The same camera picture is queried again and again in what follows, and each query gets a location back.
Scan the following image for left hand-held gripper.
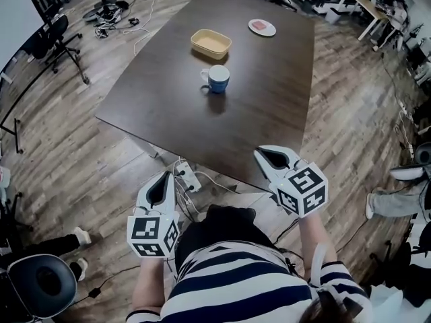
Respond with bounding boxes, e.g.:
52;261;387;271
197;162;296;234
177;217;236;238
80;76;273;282
126;171;181;259

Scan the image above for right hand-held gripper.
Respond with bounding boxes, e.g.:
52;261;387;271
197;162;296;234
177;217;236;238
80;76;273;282
253;145;329;219

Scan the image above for beige rectangular container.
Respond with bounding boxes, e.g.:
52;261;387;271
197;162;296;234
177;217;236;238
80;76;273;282
190;28;233;61

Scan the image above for person's right forearm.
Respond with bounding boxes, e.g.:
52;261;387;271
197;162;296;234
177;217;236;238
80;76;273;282
297;211;338;284

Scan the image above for person's left forearm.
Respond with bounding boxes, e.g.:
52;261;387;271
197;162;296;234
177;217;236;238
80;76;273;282
131;256;176;313

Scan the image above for white power strip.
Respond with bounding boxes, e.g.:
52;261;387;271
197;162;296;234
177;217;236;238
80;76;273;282
174;161;203;192

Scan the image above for dark wooden table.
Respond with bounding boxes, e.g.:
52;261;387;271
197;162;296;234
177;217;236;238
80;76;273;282
95;0;316;193

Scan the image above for person's black trousers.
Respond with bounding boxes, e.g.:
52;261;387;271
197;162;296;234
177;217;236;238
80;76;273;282
174;204;287;275

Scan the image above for blue mug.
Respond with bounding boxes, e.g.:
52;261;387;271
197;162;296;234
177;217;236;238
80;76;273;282
199;65;232;95

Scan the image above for person's striped shirt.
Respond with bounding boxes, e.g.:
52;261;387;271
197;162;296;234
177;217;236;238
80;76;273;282
126;239;373;323

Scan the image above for grey swivel chair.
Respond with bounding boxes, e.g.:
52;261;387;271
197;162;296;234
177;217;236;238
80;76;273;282
389;142;431;182

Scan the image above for white plate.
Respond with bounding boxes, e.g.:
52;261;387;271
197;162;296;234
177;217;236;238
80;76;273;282
248;18;277;38

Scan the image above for grey shell chair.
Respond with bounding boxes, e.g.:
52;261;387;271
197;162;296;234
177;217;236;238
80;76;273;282
5;253;79;320

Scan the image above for white desk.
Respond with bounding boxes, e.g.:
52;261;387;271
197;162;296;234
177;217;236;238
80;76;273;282
342;0;393;42

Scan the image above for white board panel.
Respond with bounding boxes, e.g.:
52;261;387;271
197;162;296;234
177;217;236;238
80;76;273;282
0;0;47;75

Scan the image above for long white floor cable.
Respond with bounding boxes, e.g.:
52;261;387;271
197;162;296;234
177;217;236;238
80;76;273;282
121;0;160;57

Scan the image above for pile of black cables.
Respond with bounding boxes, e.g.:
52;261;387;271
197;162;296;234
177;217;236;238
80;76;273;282
81;0;139;40

